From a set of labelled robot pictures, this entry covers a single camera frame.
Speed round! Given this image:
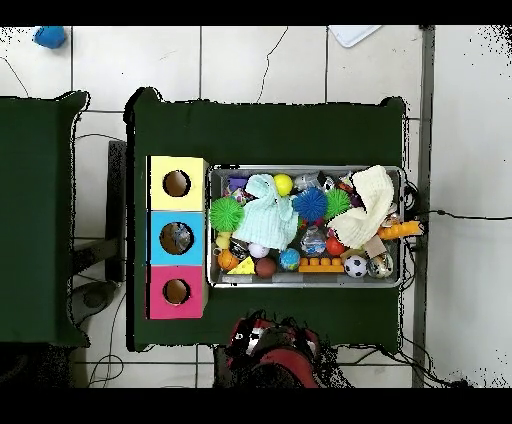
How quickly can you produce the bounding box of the cream ribbed cloth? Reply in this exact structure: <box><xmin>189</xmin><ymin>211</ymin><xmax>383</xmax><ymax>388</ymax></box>
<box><xmin>326</xmin><ymin>164</ymin><xmax>396</xmax><ymax>250</ymax></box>

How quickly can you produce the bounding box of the plain yellow ball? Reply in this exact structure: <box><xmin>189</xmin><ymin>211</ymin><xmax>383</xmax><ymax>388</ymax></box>
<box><xmin>273</xmin><ymin>172</ymin><xmax>294</xmax><ymax>198</ymax></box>

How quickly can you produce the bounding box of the yellow cheese wedge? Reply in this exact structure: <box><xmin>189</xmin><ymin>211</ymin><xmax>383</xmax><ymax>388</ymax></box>
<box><xmin>226</xmin><ymin>255</ymin><xmax>256</xmax><ymax>276</ymax></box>

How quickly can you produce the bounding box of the colourful globe ball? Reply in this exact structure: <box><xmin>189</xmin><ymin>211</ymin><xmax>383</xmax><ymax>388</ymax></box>
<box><xmin>278</xmin><ymin>247</ymin><xmax>302</xmax><ymax>272</ymax></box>

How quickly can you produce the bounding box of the long orange block with holes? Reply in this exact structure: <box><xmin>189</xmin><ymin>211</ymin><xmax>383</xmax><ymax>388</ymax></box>
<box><xmin>298</xmin><ymin>256</ymin><xmax>346</xmax><ymax>274</ymax></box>

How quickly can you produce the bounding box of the clear plastic packet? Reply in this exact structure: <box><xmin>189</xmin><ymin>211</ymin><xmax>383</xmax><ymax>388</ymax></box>
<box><xmin>172</xmin><ymin>222</ymin><xmax>195</xmax><ymax>251</ymax></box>

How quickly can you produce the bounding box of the orange plastic toy piece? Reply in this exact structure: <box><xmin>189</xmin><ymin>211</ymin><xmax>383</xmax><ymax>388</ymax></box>
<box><xmin>376</xmin><ymin>220</ymin><xmax>423</xmax><ymax>241</ymax></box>

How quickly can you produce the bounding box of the small soccer ball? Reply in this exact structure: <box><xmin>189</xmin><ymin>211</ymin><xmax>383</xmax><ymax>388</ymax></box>
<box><xmin>343</xmin><ymin>254</ymin><xmax>368</xmax><ymax>279</ymax></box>

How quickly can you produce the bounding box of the shallow clear mesh bin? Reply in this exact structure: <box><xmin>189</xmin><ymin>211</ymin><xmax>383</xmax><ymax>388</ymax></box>
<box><xmin>206</xmin><ymin>163</ymin><xmax>406</xmax><ymax>288</ymax></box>

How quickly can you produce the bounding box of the blue spiky toy with face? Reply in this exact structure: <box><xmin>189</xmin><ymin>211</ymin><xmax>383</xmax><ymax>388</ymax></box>
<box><xmin>292</xmin><ymin>186</ymin><xmax>329</xmax><ymax>223</ymax></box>

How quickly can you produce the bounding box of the mint ribbed cloth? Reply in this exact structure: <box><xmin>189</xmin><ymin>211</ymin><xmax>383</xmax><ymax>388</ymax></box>
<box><xmin>232</xmin><ymin>173</ymin><xmax>300</xmax><ymax>251</ymax></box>

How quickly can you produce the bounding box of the clear packet with blue print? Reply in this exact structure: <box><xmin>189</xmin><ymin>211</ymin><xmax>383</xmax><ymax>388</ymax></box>
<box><xmin>300</xmin><ymin>226</ymin><xmax>328</xmax><ymax>257</ymax></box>

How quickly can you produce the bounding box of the small orange basketball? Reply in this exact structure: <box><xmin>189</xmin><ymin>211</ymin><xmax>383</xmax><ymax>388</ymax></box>
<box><xmin>216</xmin><ymin>248</ymin><xmax>240</xmax><ymax>272</ymax></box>

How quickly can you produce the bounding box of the wooden box with three holes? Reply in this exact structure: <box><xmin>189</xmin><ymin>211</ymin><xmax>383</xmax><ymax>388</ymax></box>
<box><xmin>145</xmin><ymin>155</ymin><xmax>210</xmax><ymax>321</ymax></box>

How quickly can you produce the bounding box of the small brown football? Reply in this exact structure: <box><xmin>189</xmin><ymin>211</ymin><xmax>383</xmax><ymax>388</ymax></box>
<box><xmin>254</xmin><ymin>256</ymin><xmax>278</xmax><ymax>279</ymax></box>

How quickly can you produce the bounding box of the black upright panel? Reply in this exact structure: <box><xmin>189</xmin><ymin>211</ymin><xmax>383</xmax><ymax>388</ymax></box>
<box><xmin>105</xmin><ymin>139</ymin><xmax>128</xmax><ymax>283</ymax></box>

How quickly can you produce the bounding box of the blue object on floor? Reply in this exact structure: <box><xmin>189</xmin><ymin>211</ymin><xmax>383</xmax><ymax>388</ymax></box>
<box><xmin>32</xmin><ymin>26</ymin><xmax>67</xmax><ymax>50</ymax></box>

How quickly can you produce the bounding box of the black floor cable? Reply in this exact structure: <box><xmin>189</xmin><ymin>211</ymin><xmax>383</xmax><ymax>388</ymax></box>
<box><xmin>403</xmin><ymin>207</ymin><xmax>512</xmax><ymax>221</ymax></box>

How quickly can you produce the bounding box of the white tray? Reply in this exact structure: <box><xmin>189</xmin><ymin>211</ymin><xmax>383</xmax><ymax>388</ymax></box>
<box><xmin>327</xmin><ymin>25</ymin><xmax>383</xmax><ymax>49</ymax></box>

